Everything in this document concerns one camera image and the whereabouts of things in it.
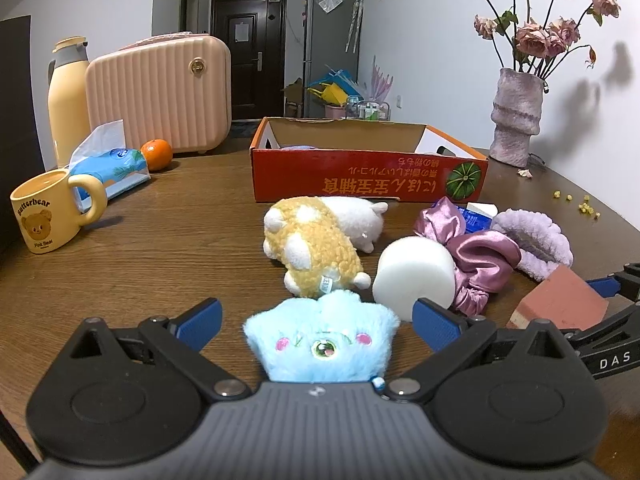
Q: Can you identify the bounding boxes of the dark entrance door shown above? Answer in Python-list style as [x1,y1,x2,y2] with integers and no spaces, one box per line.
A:
[210,0,288,121]

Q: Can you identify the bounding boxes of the dark wooden cabinet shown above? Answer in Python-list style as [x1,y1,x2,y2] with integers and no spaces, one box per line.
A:
[0,16,47,256]

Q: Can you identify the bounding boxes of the blue tissue packet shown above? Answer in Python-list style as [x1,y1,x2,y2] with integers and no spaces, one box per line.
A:
[461,207,485,234]

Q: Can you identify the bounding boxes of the purple satin scrunchie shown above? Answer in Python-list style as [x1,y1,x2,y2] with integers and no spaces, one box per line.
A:
[413,197,523,317]

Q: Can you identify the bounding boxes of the pile of yellow blue bags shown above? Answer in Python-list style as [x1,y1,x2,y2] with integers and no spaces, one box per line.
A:
[306,65,366,106]

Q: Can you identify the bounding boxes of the blue soft tissue pack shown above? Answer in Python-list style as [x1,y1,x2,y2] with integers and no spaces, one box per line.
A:
[69,120,151,211]

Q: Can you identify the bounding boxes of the scattered yellow bits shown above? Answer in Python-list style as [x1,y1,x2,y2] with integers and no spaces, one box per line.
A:
[551,190,603,221]

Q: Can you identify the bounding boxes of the hanging white umbrella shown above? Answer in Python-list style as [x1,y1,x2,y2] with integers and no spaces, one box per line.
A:
[345,0,362,54]

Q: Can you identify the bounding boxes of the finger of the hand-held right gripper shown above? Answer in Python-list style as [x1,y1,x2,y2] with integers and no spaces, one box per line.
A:
[586,266,640,303]
[559,306,640,356]

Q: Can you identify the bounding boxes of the red cardboard box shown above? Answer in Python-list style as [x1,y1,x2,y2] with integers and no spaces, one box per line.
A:
[249,116,489,204]

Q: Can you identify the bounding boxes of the yellow thermos jug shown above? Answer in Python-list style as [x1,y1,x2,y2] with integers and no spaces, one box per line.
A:
[47,36,91,170]

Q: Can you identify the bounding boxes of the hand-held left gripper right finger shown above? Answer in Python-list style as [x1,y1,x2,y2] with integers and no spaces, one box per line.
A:
[386,298,577,403]

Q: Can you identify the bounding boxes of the pink wall decoration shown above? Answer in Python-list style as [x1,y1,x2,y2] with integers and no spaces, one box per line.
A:
[369,56,394,103]

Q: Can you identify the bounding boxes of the orange fruit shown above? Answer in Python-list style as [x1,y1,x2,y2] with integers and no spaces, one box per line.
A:
[140,138,173,172]

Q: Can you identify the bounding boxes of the yellow bear mug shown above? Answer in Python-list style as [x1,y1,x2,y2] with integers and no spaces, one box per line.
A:
[10,169,108,253]

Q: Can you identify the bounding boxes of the yellow and white plush dog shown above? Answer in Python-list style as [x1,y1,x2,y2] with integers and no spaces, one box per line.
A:
[262,196,390,298]

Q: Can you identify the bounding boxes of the light blue plush toy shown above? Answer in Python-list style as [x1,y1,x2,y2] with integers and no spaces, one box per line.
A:
[243,291,401,385]

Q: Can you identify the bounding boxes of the grey refrigerator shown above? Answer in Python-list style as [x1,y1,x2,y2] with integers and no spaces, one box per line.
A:
[302,0,361,118]

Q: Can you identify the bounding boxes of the pink ribbed suitcase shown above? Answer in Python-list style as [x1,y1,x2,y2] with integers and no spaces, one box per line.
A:
[85,33,232,156]

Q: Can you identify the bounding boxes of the dried pink roses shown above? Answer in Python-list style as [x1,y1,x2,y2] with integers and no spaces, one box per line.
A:
[451,0,623,80]

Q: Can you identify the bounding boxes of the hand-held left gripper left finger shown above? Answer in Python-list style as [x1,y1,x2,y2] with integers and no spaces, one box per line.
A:
[69,298,252,403]

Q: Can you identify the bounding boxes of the lilac fluffy headband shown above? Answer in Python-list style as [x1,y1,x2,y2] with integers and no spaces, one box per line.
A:
[492,210,574,281]

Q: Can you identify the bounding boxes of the white foam cylinder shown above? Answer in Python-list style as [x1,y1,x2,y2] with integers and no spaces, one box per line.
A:
[372,236,457,323]

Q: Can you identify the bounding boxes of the small trolley with bottles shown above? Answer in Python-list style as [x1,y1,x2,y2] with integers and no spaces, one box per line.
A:
[345,100,391,122]

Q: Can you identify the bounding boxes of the pink textured vase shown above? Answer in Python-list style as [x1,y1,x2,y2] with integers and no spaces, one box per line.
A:
[489,67,545,168]

